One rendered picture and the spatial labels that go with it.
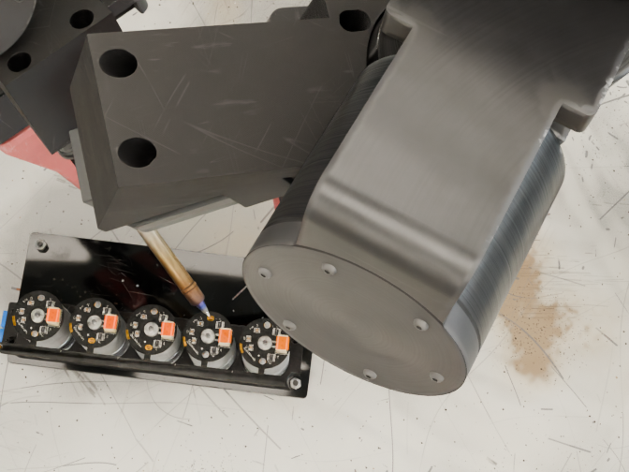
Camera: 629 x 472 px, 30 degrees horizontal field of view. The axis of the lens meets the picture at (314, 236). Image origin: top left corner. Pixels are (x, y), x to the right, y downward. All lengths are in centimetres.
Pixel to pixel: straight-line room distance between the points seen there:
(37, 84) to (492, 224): 20
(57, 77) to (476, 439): 34
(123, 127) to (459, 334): 11
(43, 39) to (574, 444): 38
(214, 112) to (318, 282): 7
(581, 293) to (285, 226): 43
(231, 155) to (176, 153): 1
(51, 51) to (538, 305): 35
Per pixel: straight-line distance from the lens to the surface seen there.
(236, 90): 32
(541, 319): 66
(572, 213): 68
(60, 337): 60
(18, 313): 59
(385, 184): 23
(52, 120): 41
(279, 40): 33
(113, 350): 61
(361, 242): 23
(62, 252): 65
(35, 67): 40
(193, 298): 57
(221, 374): 58
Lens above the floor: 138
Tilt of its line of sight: 75 degrees down
